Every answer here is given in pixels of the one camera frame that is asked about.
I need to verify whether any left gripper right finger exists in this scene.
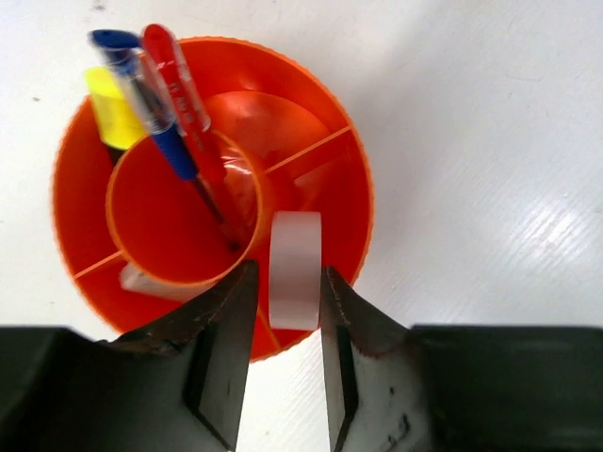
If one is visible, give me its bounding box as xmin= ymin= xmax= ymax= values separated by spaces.
xmin=320 ymin=266 xmax=415 ymax=451

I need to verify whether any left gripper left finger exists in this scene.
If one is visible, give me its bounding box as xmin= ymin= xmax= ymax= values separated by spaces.
xmin=110 ymin=259 xmax=260 ymax=452

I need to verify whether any beige eraser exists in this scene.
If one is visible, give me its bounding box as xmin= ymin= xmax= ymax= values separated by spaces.
xmin=119 ymin=263 xmax=204 ymax=302

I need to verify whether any clear tape roll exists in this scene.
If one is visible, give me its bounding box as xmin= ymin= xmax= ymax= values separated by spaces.
xmin=269 ymin=211 xmax=322 ymax=331

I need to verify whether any red pen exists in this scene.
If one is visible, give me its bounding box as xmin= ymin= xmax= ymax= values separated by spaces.
xmin=141 ymin=24 xmax=247 ymax=251

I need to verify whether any yellow highlighter marker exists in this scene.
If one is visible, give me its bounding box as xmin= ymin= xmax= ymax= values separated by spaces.
xmin=84 ymin=67 xmax=145 ymax=153

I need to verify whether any blue pen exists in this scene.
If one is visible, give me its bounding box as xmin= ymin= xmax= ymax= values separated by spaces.
xmin=90 ymin=29 xmax=225 ymax=226

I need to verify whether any orange round compartment organizer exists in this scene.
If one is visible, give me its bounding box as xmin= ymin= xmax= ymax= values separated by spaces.
xmin=53 ymin=24 xmax=373 ymax=361

